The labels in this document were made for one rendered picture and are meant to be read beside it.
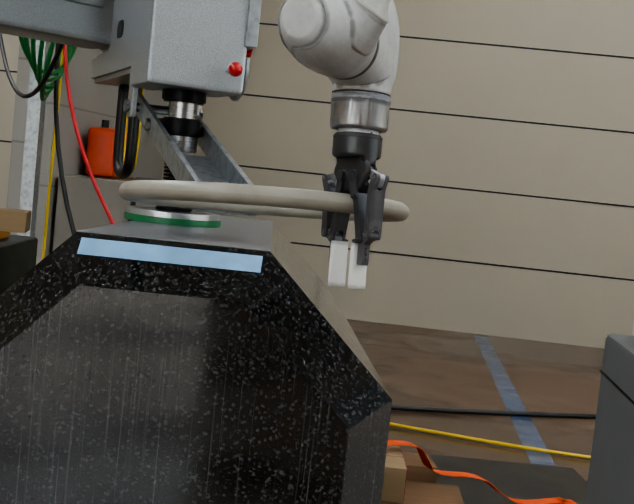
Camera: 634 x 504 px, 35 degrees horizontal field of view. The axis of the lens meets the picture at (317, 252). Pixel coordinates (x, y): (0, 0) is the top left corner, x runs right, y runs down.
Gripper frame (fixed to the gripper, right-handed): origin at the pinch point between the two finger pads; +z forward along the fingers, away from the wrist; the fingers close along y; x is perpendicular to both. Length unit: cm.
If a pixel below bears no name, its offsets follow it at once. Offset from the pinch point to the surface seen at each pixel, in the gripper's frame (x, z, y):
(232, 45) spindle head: -20, -45, 71
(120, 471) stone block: 16, 39, 38
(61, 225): -104, -3, 357
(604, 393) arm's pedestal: -29.3, 15.9, -26.6
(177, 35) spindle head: -8, -46, 75
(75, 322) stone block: 25, 13, 42
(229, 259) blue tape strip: 1.7, 0.8, 31.2
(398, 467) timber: -98, 58, 92
